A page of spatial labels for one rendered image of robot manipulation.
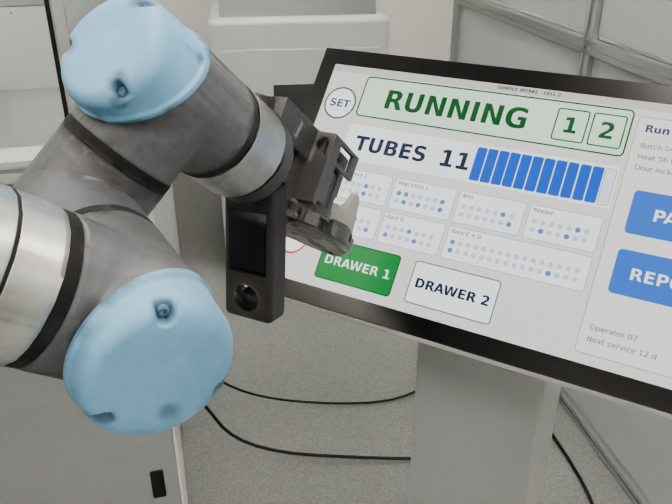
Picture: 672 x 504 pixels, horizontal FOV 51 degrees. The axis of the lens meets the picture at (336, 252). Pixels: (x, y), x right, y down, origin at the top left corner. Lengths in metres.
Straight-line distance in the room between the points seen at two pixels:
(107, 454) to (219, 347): 0.93
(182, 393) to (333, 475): 1.62
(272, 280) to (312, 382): 1.69
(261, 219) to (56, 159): 0.18
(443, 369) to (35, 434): 0.66
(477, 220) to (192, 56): 0.40
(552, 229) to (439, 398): 0.29
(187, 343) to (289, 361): 2.02
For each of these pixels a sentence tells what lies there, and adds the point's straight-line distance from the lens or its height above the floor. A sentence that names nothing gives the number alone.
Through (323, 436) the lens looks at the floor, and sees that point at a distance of 2.05.
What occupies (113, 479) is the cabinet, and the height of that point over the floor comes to 0.50.
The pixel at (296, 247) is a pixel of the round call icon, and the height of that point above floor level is 1.01.
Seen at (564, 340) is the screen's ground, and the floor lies 0.99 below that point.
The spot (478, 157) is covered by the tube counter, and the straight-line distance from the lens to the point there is 0.77.
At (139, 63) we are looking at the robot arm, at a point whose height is 1.28.
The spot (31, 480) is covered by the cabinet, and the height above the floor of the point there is 0.53.
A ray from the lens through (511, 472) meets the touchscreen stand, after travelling 0.93.
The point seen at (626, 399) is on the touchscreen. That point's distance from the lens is 0.69.
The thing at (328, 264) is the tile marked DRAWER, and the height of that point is 1.00.
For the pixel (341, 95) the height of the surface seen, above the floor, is 1.15.
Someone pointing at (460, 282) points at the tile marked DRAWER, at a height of 1.01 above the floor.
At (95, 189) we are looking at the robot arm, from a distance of 0.41.
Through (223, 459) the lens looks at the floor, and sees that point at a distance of 2.01.
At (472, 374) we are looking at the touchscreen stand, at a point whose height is 0.85.
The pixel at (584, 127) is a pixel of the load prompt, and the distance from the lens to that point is 0.76.
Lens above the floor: 1.36
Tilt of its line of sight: 27 degrees down
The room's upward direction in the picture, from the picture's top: straight up
